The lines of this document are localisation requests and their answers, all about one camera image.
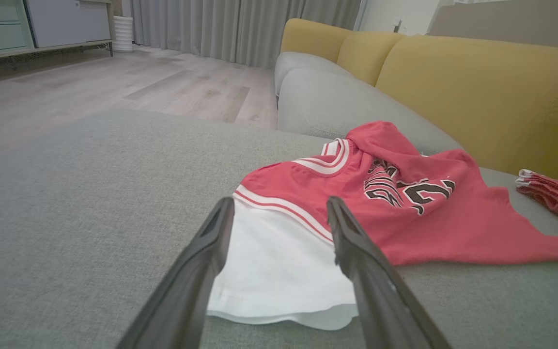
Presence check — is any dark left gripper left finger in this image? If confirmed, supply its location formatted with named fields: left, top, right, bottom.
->
left=116, top=196, right=235, bottom=349

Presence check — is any wood-framed low cabinet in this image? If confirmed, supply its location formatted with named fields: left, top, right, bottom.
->
left=0, top=0, right=115, bottom=64

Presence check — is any pale grey cabinet door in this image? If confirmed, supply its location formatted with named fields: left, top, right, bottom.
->
left=24, top=0, right=112, bottom=48

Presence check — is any white ribbed cylinder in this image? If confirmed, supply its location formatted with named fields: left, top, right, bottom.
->
left=113, top=16, right=135, bottom=53

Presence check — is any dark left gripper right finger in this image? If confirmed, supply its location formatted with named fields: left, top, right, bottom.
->
left=326, top=196, right=454, bottom=349

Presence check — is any grey pleated curtain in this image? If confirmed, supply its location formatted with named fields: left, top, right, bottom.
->
left=130, top=0, right=363, bottom=70

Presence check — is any grey sofa seat cushion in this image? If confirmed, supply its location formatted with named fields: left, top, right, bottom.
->
left=277, top=67, right=463, bottom=156
left=274, top=50, right=355, bottom=95

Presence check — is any large yellow sofa back cushion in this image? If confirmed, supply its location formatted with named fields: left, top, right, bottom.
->
left=374, top=34, right=558, bottom=188

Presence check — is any small yellow sofa back cushion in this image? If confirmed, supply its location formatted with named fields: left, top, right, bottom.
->
left=336, top=31, right=408, bottom=87
left=280, top=18, right=354, bottom=63

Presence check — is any grey-beige panel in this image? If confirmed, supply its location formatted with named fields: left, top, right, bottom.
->
left=428, top=0, right=558, bottom=52

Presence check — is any large grey sofa chaise cushion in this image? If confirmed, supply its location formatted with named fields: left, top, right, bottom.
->
left=0, top=109, right=558, bottom=349

